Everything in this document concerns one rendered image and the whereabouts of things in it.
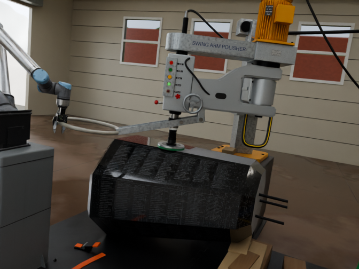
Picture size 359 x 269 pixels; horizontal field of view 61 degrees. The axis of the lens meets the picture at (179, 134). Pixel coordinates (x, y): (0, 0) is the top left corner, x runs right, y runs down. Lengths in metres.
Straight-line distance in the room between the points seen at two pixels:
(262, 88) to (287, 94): 5.99
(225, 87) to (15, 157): 1.47
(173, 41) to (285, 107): 6.32
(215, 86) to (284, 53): 0.55
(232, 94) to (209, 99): 0.17
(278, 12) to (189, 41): 0.65
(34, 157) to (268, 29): 1.82
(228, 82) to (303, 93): 6.12
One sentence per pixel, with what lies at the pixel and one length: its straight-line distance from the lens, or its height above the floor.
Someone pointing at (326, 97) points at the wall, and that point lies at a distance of 8.39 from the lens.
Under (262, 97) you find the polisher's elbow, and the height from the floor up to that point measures 1.34.
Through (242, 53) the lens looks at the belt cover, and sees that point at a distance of 2.35.
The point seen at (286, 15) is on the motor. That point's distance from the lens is 2.42.
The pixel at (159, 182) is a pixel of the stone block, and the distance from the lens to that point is 2.22.
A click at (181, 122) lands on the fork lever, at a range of 2.34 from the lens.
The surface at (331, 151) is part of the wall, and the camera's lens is 8.48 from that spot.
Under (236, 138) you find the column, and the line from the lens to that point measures 3.05.
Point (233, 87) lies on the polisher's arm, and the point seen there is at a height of 1.40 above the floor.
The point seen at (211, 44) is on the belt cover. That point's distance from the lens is 2.32.
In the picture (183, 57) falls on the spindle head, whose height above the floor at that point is 1.57.
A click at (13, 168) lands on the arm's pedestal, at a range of 2.03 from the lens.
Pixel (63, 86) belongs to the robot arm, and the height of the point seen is 1.26.
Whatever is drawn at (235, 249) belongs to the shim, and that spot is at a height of 0.26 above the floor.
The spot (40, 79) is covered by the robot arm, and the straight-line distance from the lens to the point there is 2.25.
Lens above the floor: 1.34
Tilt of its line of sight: 9 degrees down
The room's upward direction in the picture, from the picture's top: 7 degrees clockwise
